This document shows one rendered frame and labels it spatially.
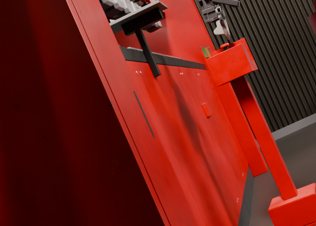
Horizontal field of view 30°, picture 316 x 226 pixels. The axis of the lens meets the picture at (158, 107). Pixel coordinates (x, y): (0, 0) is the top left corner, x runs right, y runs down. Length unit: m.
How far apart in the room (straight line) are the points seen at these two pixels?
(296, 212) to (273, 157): 0.24
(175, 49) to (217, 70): 1.86
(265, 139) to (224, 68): 0.34
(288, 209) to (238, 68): 0.60
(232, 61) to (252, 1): 3.69
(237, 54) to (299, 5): 3.81
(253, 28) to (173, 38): 1.89
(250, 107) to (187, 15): 1.89
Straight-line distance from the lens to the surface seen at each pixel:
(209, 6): 2.56
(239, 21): 6.00
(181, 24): 4.25
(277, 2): 6.12
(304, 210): 2.45
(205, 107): 3.02
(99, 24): 1.14
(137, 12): 2.02
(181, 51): 4.24
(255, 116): 2.47
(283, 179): 2.50
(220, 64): 2.40
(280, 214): 2.46
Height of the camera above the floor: 0.62
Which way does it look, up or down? 1 degrees up
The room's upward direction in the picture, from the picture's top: 24 degrees counter-clockwise
